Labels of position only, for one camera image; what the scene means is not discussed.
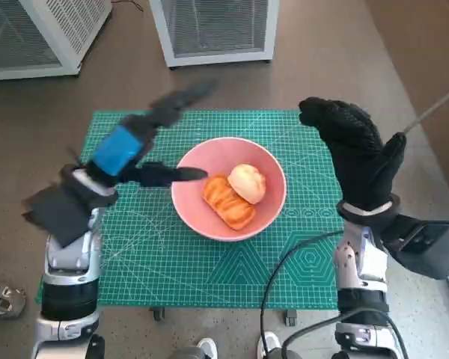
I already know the white louvred mesh cabinet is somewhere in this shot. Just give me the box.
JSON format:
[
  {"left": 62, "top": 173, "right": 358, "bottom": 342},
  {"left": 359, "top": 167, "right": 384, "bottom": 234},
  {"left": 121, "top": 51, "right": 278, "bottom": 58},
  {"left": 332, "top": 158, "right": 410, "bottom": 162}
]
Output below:
[{"left": 0, "top": 0, "right": 113, "bottom": 82}]

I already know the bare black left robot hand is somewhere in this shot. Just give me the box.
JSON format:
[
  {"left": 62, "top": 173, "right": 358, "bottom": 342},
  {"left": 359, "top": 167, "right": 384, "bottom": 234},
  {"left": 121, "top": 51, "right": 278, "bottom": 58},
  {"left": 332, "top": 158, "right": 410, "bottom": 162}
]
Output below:
[{"left": 84, "top": 79, "right": 219, "bottom": 188}]

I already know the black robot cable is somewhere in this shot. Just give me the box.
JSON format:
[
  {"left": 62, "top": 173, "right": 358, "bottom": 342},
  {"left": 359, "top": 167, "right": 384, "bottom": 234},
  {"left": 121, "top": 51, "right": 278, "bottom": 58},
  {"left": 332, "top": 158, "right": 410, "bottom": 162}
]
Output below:
[
  {"left": 282, "top": 307, "right": 411, "bottom": 359},
  {"left": 259, "top": 230, "right": 344, "bottom": 359}
]

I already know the grey metal stand leg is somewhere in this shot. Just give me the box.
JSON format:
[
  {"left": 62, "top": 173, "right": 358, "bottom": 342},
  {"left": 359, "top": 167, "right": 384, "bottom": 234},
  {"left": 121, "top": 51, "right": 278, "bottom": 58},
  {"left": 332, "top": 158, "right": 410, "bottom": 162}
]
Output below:
[{"left": 402, "top": 73, "right": 449, "bottom": 135}]

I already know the pink bowl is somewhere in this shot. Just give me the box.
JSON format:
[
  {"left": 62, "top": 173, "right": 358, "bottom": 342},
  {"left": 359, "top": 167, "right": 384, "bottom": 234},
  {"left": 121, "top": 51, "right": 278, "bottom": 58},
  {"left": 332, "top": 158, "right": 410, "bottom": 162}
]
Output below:
[{"left": 171, "top": 137, "right": 287, "bottom": 241}]

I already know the long braided toy bread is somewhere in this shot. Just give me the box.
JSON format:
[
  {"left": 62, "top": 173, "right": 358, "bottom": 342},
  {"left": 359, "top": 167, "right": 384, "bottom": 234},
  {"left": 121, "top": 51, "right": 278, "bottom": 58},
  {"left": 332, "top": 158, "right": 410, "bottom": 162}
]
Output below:
[{"left": 203, "top": 174, "right": 257, "bottom": 231}]

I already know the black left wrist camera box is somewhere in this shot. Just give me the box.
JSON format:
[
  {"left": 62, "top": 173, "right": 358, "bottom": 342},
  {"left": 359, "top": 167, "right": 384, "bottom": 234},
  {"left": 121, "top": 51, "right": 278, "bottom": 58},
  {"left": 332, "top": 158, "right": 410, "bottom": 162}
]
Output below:
[{"left": 21, "top": 182, "right": 94, "bottom": 248}]

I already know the person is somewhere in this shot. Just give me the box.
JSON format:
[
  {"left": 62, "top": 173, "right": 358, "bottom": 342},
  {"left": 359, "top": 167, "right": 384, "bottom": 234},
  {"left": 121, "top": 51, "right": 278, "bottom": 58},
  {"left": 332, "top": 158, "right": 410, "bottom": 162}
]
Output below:
[{"left": 0, "top": 271, "right": 27, "bottom": 319}]

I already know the white shoe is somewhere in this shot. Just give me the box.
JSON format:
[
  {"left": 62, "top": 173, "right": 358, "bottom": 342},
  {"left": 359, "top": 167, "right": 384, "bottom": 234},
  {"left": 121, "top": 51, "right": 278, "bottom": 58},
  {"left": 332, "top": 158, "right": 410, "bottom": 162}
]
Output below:
[
  {"left": 196, "top": 338, "right": 217, "bottom": 359},
  {"left": 257, "top": 331, "right": 281, "bottom": 359}
]

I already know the round toy bread bun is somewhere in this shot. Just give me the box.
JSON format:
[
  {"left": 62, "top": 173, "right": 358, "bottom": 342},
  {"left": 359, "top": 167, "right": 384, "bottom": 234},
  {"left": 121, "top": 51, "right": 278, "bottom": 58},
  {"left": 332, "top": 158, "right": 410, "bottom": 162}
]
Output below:
[{"left": 227, "top": 163, "right": 267, "bottom": 205}]

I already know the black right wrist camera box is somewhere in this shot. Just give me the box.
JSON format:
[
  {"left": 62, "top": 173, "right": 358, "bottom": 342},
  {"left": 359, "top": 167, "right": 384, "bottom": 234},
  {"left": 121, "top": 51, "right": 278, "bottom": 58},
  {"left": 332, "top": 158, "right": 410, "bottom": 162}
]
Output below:
[{"left": 381, "top": 212, "right": 449, "bottom": 280}]

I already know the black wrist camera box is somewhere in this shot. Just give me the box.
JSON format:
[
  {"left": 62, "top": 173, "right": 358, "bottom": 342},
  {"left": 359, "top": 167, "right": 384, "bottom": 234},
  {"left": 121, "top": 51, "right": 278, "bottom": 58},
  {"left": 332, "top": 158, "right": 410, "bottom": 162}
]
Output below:
[
  {"left": 381, "top": 212, "right": 449, "bottom": 280},
  {"left": 21, "top": 182, "right": 94, "bottom": 248}
]

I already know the green cutting mat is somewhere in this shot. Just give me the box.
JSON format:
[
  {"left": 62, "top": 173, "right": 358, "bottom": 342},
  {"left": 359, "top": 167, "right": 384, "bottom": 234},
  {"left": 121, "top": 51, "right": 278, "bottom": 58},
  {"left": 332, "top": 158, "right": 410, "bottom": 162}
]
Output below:
[{"left": 37, "top": 108, "right": 345, "bottom": 310}]

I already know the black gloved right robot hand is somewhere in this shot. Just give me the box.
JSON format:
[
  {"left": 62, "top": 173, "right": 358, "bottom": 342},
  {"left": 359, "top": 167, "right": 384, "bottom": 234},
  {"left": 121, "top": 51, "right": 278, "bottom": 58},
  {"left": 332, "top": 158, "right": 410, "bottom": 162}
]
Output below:
[{"left": 297, "top": 96, "right": 407, "bottom": 214}]

